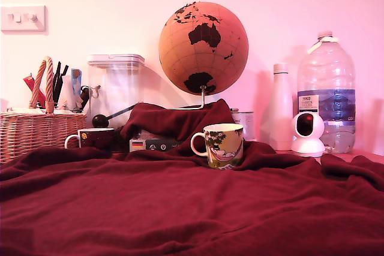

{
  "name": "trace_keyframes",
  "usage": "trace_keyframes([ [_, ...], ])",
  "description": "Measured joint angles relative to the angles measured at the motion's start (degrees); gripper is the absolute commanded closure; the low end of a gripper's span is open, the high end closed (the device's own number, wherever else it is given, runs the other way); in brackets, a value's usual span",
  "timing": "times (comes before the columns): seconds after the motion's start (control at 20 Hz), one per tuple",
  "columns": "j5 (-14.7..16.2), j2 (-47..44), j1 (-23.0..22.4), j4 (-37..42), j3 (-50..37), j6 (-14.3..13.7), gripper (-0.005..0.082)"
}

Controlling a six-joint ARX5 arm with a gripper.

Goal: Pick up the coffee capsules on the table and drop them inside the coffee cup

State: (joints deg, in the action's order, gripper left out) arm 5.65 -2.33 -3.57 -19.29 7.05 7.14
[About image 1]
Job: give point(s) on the pale grey box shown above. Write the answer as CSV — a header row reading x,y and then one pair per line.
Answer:
x,y
150,135

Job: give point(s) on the tin can with script label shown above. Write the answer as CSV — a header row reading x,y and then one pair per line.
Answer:
x,y
246,124

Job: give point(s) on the cork globe on metal stand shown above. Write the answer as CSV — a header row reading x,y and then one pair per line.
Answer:
x,y
204,58

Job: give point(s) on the box with German flag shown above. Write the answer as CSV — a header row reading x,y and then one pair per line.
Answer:
x,y
138,145

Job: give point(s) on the clear container with white lid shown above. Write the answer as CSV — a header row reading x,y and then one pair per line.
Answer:
x,y
120,88

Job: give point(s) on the white insulated bottle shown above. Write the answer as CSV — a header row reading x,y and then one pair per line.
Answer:
x,y
280,112

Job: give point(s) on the black knob with rod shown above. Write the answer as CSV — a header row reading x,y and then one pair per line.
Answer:
x,y
100,121

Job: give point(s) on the dark red blanket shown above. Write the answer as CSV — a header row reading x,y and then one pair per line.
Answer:
x,y
180,208

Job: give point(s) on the blue and white packet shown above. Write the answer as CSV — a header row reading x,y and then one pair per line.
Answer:
x,y
76,80

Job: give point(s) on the large clear water bottle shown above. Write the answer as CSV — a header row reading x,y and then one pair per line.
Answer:
x,y
327,73

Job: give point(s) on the red packet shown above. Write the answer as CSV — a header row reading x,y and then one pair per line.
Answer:
x,y
29,83

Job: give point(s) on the small white round camera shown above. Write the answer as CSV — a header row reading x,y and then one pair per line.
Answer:
x,y
309,145

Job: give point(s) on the white wall switch plate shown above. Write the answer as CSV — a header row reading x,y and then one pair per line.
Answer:
x,y
22,25

